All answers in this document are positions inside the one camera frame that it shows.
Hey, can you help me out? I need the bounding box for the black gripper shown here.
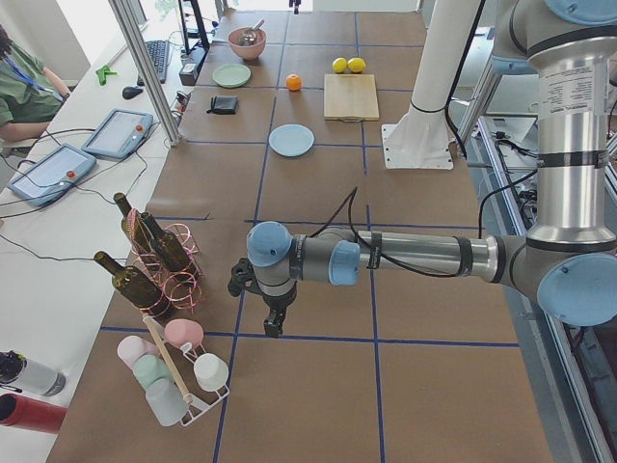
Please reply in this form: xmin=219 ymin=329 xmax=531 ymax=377
xmin=262 ymin=286 xmax=297 ymax=338

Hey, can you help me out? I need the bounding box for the light blue plate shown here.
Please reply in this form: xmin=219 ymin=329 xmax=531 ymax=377
xmin=268 ymin=124 xmax=314 ymax=157

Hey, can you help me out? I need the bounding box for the orange fruit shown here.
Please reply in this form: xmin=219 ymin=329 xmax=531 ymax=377
xmin=285 ymin=73 xmax=303 ymax=92

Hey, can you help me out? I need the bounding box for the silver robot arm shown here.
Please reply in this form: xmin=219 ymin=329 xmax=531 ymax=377
xmin=241 ymin=1 xmax=616 ymax=338

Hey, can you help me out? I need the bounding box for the light green plate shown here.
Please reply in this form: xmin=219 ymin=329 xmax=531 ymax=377
xmin=212 ymin=64 xmax=252 ymax=89

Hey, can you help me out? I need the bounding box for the white cup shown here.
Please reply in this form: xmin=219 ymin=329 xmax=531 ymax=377
xmin=193 ymin=353 xmax=228 ymax=392

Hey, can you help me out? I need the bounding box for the pink cup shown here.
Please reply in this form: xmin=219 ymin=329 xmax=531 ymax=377
xmin=117 ymin=335 xmax=160 ymax=369
xmin=164 ymin=318 xmax=204 ymax=348

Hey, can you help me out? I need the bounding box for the dark wine bottle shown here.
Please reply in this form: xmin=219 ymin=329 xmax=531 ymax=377
xmin=113 ymin=192 xmax=161 ymax=276
xmin=94 ymin=251 xmax=171 ymax=316
xmin=140 ymin=211 xmax=197 ymax=275

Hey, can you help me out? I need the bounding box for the grey blue cup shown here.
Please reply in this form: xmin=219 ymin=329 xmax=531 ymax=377
xmin=146 ymin=378 xmax=189 ymax=426

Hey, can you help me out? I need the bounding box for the mint green cup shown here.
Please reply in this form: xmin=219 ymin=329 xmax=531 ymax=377
xmin=132 ymin=354 xmax=173 ymax=389

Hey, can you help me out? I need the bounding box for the dark grey folded cloth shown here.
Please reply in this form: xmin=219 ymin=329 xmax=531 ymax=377
xmin=206 ymin=95 xmax=239 ymax=115

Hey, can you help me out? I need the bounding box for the wooden cutting board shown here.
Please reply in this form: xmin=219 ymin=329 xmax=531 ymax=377
xmin=324 ymin=73 xmax=380 ymax=121

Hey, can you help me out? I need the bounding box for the blue teach pendant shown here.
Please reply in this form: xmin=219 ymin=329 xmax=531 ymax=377
xmin=82 ymin=108 xmax=153 ymax=159
xmin=8 ymin=144 xmax=96 ymax=206

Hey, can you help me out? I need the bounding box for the grey water bottle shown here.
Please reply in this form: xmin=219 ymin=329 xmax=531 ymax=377
xmin=1 ymin=351 xmax=66 ymax=396

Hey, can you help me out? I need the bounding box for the red bottle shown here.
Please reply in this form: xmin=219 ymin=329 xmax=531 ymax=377
xmin=1 ymin=394 xmax=67 ymax=434

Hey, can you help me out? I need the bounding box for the yellow lemon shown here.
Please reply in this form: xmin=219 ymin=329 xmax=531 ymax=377
xmin=332 ymin=57 xmax=348 ymax=74
xmin=347 ymin=57 xmax=366 ymax=73

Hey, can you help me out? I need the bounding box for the black computer mouse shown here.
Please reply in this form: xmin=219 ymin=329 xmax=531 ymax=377
xmin=121 ymin=86 xmax=144 ymax=100

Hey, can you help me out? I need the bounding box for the pink bowl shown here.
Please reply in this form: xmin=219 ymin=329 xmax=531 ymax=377
xmin=228 ymin=28 xmax=266 ymax=61

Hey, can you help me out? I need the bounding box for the metal ice scoop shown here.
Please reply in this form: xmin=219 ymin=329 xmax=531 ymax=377
xmin=236 ymin=18 xmax=265 ymax=46

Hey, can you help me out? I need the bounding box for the black keyboard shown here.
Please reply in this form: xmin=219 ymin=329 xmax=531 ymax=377
xmin=146 ymin=40 xmax=170 ymax=84

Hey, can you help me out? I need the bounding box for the black computer monitor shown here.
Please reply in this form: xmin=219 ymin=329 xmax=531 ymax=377
xmin=175 ymin=0 xmax=213 ymax=59

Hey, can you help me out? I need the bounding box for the person in green shirt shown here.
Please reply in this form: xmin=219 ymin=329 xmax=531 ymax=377
xmin=1 ymin=27 xmax=71 ymax=143

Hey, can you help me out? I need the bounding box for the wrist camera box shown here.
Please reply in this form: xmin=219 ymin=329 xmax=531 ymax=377
xmin=228 ymin=258 xmax=259 ymax=297

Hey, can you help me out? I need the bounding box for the white wire cup rack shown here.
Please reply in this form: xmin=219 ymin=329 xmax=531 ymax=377
xmin=143 ymin=315 xmax=230 ymax=427

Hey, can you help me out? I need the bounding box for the copper wire bottle rack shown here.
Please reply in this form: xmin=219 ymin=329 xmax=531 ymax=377
xmin=121 ymin=206 xmax=203 ymax=314

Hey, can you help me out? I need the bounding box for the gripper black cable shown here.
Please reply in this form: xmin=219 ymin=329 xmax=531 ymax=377
xmin=317 ymin=186 xmax=531 ymax=279

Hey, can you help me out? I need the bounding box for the aluminium frame post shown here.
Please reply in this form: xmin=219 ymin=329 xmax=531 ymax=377
xmin=108 ymin=0 xmax=181 ymax=147

